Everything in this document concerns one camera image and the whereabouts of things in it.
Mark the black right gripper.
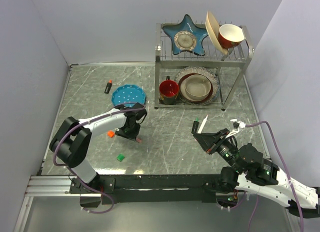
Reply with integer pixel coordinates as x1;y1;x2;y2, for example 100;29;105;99
192;127;242;172

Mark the white pink-tipped marker pen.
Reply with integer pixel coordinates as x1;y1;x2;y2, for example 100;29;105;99
197;115;208;134

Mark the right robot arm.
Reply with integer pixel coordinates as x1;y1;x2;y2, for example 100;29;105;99
191;129;320;219

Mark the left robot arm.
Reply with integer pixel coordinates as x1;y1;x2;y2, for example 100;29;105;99
49;102;148;193

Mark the black green-tipped highlighter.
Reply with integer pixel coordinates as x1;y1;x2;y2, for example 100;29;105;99
191;118;199;134

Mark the blue polka dot plate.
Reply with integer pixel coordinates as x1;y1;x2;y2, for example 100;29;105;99
111;84;146;107

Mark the orange highlighter cap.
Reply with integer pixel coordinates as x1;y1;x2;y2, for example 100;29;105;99
107;131;115;138

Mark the black orange-tipped highlighter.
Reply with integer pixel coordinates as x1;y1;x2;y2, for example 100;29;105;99
104;80;112;94

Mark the dark floral red mug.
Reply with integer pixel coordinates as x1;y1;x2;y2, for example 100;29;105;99
159;76;180;105

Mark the green highlighter cap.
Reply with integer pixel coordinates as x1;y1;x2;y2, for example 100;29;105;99
116;154;125;162

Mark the dark red plate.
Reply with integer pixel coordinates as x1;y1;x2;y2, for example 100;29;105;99
177;72;214;103

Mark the beige bowl on lower shelf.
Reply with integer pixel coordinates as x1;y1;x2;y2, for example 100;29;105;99
180;74;213;101

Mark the stainless steel dish rack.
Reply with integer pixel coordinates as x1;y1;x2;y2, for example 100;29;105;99
154;23;255;111

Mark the blue star-shaped dish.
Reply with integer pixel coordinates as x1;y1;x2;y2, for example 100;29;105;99
162;14;208;56

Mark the red and white bowl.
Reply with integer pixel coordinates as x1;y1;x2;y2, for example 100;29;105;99
218;24;245;49

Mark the cream plate on rack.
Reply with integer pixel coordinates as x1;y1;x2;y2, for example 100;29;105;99
205;11;228;55

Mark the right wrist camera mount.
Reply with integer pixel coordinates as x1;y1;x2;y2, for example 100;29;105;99
229;118;246;136

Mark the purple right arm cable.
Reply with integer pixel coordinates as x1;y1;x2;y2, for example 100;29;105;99
244;121;305;232

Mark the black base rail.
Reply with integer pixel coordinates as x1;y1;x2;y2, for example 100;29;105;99
68;174;248;204

